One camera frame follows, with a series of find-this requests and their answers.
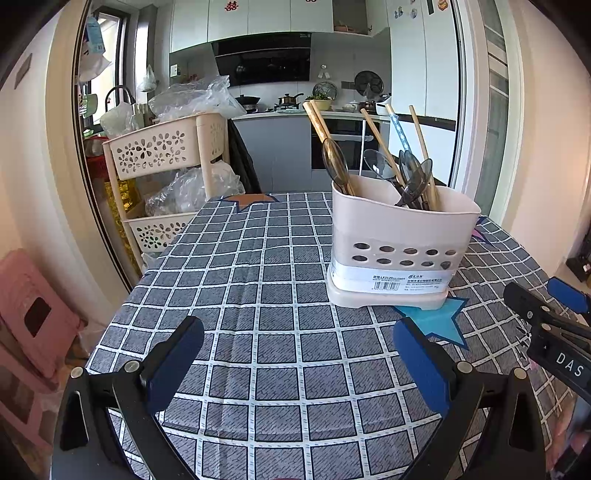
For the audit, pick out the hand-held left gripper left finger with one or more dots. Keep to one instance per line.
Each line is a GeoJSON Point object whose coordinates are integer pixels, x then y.
{"type": "Point", "coordinates": [178, 364]}

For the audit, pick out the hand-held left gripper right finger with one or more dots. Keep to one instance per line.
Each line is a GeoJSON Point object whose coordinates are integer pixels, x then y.
{"type": "Point", "coordinates": [422, 369]}

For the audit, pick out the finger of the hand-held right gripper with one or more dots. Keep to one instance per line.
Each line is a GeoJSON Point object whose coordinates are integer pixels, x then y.
{"type": "Point", "coordinates": [568, 295]}
{"type": "Point", "coordinates": [521, 300]}

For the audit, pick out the beige plastic utensil holder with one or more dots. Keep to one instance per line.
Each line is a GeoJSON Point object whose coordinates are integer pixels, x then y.
{"type": "Point", "coordinates": [392, 230]}

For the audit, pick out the blue patterned bamboo chopstick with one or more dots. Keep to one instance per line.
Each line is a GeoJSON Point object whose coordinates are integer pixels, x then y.
{"type": "Point", "coordinates": [399, 127]}

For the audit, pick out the dark floor appliance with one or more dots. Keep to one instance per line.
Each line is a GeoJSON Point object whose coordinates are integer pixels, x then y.
{"type": "Point", "coordinates": [581, 267]}

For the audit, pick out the grey checked star tablecloth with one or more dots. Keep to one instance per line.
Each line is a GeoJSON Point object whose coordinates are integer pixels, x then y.
{"type": "Point", "coordinates": [254, 300]}

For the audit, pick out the pink plastic stool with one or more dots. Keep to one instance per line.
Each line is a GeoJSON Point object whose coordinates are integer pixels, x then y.
{"type": "Point", "coordinates": [27, 286]}
{"type": "Point", "coordinates": [18, 406]}

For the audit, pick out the clear plastic bags with bottles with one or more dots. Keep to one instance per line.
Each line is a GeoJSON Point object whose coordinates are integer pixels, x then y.
{"type": "Point", "coordinates": [194, 189]}

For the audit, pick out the yellow oil bottle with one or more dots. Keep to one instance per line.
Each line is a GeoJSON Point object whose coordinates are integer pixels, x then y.
{"type": "Point", "coordinates": [122, 194]}

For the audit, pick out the dark hanging cloth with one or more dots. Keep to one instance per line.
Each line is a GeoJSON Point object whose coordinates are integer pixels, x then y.
{"type": "Point", "coordinates": [244, 161]}

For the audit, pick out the white mop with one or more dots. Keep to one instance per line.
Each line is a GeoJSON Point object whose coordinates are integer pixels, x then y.
{"type": "Point", "coordinates": [365, 152]}

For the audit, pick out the beige tiered storage cart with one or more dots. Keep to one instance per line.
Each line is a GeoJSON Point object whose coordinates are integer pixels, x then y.
{"type": "Point", "coordinates": [152, 147]}

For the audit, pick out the red plastic basin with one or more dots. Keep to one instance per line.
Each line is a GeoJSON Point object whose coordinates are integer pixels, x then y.
{"type": "Point", "coordinates": [94, 162]}

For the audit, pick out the black built-in oven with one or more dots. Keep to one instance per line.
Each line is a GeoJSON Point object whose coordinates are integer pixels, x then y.
{"type": "Point", "coordinates": [355, 157]}

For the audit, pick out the white rice cooker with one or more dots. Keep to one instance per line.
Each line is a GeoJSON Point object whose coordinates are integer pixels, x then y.
{"type": "Point", "coordinates": [383, 107]}

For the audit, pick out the grey kitchen counter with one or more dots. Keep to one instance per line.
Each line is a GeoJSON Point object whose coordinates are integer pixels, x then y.
{"type": "Point", "coordinates": [277, 147]}

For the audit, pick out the white refrigerator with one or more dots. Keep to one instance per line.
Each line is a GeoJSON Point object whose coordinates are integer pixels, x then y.
{"type": "Point", "coordinates": [425, 69]}

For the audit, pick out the white plastic bag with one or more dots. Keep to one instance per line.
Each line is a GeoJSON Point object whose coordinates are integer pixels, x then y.
{"type": "Point", "coordinates": [117, 120]}

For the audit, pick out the small lidded pot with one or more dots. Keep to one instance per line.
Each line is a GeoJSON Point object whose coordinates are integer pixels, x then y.
{"type": "Point", "coordinates": [351, 107]}

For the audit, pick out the clear crumpled plastic bags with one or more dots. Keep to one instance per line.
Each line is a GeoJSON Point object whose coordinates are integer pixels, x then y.
{"type": "Point", "coordinates": [194, 99]}

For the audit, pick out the black wok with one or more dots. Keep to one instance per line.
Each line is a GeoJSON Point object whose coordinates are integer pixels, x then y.
{"type": "Point", "coordinates": [249, 99]}

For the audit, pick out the yellow bowl with greens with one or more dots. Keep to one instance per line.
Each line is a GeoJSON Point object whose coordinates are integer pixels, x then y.
{"type": "Point", "coordinates": [325, 104]}

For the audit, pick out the curved kitchen faucet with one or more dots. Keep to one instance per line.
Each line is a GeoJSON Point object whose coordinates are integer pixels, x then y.
{"type": "Point", "coordinates": [113, 90]}

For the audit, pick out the small hanging white bag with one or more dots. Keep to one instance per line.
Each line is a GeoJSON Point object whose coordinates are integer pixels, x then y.
{"type": "Point", "coordinates": [147, 81]}

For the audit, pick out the steel cooking pot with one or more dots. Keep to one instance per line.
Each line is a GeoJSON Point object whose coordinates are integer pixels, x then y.
{"type": "Point", "coordinates": [288, 99]}

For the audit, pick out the group of fridge magnets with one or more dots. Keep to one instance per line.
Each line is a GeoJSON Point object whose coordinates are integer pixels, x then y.
{"type": "Point", "coordinates": [413, 13]}

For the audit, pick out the large hanging white bag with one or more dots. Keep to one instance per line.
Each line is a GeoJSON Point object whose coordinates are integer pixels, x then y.
{"type": "Point", "coordinates": [94, 64]}

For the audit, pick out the black range hood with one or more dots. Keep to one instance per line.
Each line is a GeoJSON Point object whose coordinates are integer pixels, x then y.
{"type": "Point", "coordinates": [263, 60]}

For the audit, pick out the woven basket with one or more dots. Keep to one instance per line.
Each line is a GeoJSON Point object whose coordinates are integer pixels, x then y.
{"type": "Point", "coordinates": [344, 26]}

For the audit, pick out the blue white carton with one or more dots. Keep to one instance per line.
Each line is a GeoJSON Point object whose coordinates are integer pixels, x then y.
{"type": "Point", "coordinates": [94, 32]}

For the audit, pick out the white upper kitchen cabinets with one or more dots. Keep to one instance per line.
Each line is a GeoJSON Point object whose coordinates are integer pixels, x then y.
{"type": "Point", "coordinates": [249, 18]}

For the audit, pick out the grey wall plate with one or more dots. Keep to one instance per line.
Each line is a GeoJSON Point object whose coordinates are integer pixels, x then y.
{"type": "Point", "coordinates": [23, 71]}

